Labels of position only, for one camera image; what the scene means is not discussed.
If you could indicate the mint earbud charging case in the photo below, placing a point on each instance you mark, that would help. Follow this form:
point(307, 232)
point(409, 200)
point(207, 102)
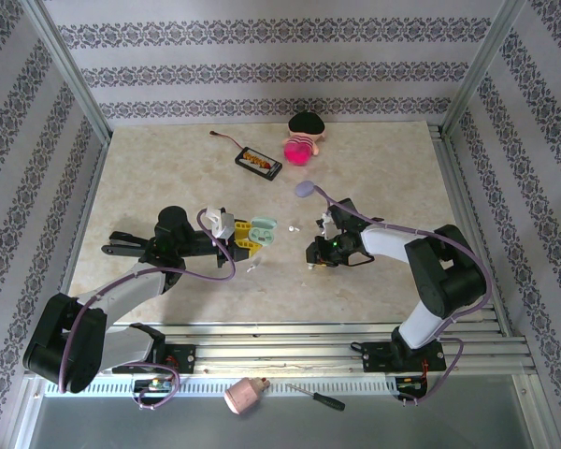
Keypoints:
point(264, 223)

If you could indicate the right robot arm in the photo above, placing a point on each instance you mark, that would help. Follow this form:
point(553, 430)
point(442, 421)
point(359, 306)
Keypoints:
point(444, 276)

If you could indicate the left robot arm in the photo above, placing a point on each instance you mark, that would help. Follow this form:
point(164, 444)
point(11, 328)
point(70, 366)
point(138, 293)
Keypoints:
point(121, 290)

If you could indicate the black connector board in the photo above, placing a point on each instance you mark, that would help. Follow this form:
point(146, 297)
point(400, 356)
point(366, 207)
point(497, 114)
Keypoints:
point(259, 161)

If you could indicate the plush doll with pink pants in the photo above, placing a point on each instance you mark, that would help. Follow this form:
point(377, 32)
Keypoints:
point(304, 140)

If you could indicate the small controller board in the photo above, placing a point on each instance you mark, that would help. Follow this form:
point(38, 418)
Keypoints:
point(411, 384)
point(159, 385)

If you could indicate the pink cylindrical bottle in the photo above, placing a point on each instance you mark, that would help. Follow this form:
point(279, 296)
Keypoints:
point(243, 395)

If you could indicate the grey metal tray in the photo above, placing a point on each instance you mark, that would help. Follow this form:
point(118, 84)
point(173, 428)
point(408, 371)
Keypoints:
point(168, 430)

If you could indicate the aluminium base rail bed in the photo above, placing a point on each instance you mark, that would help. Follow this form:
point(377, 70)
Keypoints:
point(285, 357)

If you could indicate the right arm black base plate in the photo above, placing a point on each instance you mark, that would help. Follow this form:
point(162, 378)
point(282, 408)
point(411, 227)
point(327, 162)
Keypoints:
point(378, 357)

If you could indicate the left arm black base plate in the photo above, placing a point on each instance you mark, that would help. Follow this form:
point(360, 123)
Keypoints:
point(182, 357)

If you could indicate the aluminium side rail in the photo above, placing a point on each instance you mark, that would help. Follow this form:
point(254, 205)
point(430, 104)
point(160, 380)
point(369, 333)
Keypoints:
point(451, 178)

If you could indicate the aluminium frame post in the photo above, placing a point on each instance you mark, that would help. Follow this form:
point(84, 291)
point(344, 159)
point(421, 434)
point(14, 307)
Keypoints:
point(479, 70)
point(69, 70)

